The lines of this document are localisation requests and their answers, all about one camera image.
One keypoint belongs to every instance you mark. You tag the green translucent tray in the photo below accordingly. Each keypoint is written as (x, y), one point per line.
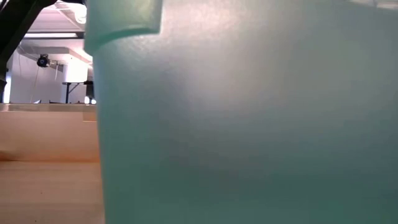
(248, 124)

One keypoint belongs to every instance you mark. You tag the black background table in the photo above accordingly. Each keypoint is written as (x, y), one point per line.
(89, 88)

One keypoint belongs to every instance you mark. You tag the ceiling light strip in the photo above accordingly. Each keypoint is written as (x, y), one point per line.
(49, 35)

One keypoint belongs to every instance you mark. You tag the white ceiling duct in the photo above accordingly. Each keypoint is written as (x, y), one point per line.
(79, 14)

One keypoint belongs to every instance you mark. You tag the black ceiling camera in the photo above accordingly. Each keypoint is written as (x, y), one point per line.
(43, 61)

